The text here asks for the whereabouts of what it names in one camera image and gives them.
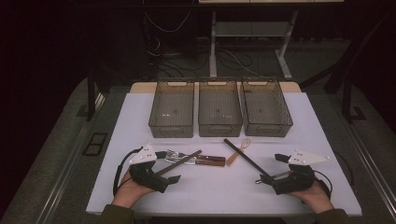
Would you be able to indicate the brown chopstick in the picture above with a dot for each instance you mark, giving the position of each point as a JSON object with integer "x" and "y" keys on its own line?
{"x": 186, "y": 158}

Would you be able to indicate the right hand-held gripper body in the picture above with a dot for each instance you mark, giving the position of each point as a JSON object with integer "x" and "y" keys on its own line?
{"x": 295, "y": 182}

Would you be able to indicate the aluminium floor rail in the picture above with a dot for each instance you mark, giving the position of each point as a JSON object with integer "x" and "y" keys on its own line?
{"x": 60, "y": 186}
{"x": 375, "y": 171}

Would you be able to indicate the person's right hand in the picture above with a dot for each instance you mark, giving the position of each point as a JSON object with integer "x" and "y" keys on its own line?
{"x": 316, "y": 197}

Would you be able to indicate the white standing desk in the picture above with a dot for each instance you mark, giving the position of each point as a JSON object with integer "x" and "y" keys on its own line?
{"x": 213, "y": 46}

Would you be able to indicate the black rectangular floor frame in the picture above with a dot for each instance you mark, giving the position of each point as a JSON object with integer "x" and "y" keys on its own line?
{"x": 94, "y": 144}

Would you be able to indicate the smoky transparent plastic bin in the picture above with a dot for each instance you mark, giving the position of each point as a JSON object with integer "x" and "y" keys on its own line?
{"x": 264, "y": 107}
{"x": 219, "y": 105}
{"x": 172, "y": 109}

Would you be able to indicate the black metal stand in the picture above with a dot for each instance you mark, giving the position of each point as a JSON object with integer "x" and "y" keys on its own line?
{"x": 347, "y": 99}

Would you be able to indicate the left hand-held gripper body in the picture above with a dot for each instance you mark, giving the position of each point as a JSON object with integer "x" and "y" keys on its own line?
{"x": 146, "y": 174}

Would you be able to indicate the thin silver metal utensil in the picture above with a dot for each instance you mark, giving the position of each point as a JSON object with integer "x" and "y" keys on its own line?
{"x": 263, "y": 180}

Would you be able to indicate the person's left hand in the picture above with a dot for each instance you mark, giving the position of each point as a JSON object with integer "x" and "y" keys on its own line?
{"x": 127, "y": 193}

